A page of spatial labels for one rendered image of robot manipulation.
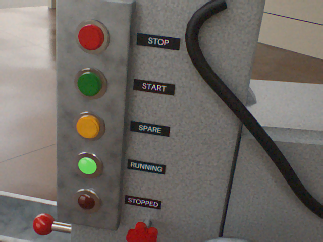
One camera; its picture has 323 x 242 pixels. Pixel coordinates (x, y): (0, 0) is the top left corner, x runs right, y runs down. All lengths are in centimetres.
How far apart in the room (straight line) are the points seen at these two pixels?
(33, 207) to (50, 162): 230
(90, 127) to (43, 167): 258
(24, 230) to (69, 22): 45
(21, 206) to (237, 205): 42
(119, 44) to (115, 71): 3
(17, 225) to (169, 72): 46
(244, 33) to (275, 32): 683
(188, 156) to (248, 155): 7
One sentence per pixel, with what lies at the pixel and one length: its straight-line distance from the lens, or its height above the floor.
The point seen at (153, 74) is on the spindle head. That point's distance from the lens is 47.
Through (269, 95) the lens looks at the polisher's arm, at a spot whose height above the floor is 137.
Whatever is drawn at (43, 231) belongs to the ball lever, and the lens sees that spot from 65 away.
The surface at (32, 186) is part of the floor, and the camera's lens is 286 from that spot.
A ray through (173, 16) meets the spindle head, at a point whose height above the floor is 148.
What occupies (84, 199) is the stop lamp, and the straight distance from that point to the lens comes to 54.
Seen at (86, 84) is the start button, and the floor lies 140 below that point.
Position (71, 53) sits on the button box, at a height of 143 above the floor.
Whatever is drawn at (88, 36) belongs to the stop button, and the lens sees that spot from 45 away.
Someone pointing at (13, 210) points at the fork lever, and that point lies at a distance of 84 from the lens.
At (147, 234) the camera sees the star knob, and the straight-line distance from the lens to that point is 53.
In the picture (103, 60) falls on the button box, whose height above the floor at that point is 143.
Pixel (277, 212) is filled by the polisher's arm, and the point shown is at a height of 126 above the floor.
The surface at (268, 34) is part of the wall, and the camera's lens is 734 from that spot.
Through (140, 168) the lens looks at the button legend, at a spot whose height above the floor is 130.
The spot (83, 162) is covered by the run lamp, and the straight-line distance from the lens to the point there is 51.
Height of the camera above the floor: 156
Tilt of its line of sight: 24 degrees down
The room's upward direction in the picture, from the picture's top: 6 degrees clockwise
